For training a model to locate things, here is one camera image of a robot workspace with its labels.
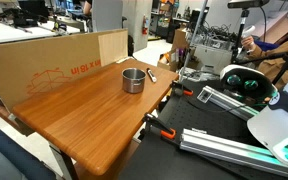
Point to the operator hand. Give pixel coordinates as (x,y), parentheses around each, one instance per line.
(249,43)

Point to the white VR controller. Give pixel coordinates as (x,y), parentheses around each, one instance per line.
(249,31)

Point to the black white dry-erase marker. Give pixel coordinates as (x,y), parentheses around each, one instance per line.
(151,76)

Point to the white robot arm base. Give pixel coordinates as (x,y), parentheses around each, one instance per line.
(280,130)

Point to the brown jacket forearm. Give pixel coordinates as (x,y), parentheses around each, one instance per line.
(284,53)

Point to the small steel pot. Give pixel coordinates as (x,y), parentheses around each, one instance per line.
(134,85)

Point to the blue plastic bin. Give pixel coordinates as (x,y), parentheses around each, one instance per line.
(267,45)

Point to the white VR headset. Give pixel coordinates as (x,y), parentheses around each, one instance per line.
(240,71)

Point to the leaning cardboard sheets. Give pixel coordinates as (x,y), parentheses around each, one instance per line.
(274,26)

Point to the white equipment box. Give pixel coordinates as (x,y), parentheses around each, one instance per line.
(212,56)

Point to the grey metal pole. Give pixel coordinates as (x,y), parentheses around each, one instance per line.
(193,40)

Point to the brown cardboard box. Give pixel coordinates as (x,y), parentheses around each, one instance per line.
(180,39)

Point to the black orange bar clamp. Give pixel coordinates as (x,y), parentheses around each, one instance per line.
(165,134)
(180,89)

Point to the grey partition panel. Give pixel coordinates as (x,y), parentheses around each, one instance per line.
(107,15)

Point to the black perforated mounting board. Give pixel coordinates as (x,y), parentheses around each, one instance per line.
(157,160)

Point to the flattened cardboard box panel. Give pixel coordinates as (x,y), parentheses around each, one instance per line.
(34,60)

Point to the metal table leg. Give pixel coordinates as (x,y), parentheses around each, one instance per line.
(64,163)

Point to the black device on desk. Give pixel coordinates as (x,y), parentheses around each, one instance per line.
(22,18)

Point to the white desk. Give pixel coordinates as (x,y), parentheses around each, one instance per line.
(10,33)

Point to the blue padded chair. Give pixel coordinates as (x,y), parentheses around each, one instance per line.
(4,156)

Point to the black camera stand pole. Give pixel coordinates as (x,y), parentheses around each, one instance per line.
(240,33)

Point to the black stereo camera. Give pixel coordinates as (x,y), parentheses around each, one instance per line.
(247,3)

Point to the aluminium extrusion rail with bracket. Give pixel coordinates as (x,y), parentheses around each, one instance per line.
(227,101)

